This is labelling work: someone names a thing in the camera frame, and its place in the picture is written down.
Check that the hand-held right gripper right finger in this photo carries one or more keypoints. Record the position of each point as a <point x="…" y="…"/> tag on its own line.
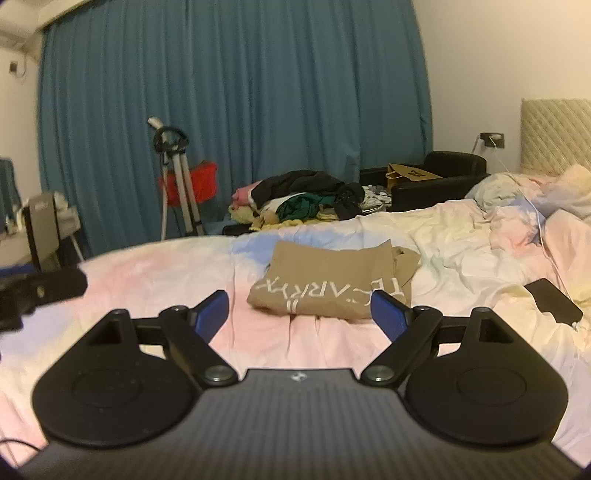
<point x="388" y="314"/>

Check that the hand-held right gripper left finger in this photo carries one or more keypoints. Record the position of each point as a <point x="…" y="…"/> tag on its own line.
<point x="212" y="309"/>

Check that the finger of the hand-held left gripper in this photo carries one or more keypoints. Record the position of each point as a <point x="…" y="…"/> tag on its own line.
<point x="60" y="285"/>

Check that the tan shirt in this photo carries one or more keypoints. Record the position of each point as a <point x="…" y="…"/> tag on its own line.
<point x="323" y="272"/>

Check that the pile of clothes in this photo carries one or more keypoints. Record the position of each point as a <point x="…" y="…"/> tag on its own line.
<point x="304" y="182"/>

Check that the white side table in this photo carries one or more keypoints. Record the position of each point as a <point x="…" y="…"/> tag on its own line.
<point x="69" y="226"/>

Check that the grey chair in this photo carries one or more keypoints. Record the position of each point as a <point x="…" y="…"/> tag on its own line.
<point x="41" y="226"/>

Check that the pastel bed duvet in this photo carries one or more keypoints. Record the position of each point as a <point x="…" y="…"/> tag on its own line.
<point x="438" y="240"/>

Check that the cream towel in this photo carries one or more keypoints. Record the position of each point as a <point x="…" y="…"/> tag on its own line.
<point x="240" y="216"/>

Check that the yellow towel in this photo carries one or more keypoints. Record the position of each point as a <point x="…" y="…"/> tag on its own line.
<point x="277" y="225"/>

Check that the wavy framed mirror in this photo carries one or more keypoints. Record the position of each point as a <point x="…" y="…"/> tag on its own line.
<point x="8" y="189"/>

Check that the white printed cloth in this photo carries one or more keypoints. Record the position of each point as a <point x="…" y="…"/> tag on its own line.
<point x="375" y="201"/>

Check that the pink cloth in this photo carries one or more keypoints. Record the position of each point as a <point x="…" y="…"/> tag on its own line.
<point x="242" y="194"/>

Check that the garment steamer stand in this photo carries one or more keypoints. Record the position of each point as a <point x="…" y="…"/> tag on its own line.
<point x="184" y="184"/>

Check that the green garment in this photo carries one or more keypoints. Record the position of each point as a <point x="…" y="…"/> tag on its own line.
<point x="300" y="207"/>

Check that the brown paper bag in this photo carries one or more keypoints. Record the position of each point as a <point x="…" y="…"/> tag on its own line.
<point x="411" y="174"/>

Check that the black sofa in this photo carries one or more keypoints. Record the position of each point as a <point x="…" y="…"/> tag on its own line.
<point x="452" y="170"/>

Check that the black phone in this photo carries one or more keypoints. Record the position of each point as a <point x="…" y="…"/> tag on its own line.
<point x="551" y="300"/>

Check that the pastel pillow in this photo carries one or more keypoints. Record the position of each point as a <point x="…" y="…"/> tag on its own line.
<point x="498" y="191"/>

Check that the teal curtain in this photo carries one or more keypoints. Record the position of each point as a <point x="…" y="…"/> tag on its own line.
<point x="231" y="92"/>

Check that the cream fluffy pillow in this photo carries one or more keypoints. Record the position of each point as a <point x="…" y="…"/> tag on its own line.
<point x="572" y="187"/>

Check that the beige quilted headboard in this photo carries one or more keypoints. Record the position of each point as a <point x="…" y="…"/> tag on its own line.
<point x="554" y="134"/>

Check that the white air conditioner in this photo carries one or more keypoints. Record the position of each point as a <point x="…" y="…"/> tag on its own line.
<point x="18" y="41"/>

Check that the wall outlet with charger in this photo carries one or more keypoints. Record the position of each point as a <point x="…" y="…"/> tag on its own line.
<point x="491" y="140"/>

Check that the dark wall socket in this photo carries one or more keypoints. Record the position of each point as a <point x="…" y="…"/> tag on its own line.
<point x="14" y="67"/>

